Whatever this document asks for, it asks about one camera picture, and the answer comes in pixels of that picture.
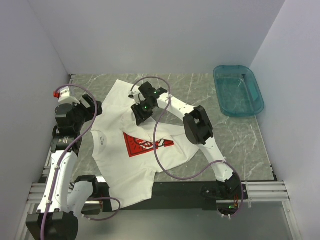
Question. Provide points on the teal plastic bin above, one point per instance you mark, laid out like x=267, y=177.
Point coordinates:
x=238, y=92

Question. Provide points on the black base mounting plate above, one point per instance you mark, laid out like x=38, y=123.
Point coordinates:
x=189, y=195

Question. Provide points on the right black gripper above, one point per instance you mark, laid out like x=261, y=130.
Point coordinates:
x=139, y=117

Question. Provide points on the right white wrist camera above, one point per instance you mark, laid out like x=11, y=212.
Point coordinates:
x=136, y=96

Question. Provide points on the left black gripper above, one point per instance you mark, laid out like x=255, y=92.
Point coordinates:
x=89, y=111

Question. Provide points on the white t-shirt red print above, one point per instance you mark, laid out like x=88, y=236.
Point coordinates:
x=129, y=156

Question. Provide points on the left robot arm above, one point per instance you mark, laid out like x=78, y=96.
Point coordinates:
x=57, y=216

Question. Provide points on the aluminium frame rail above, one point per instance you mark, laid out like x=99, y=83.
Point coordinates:
x=268, y=191

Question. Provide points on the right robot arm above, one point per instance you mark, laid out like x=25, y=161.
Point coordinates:
x=198, y=130

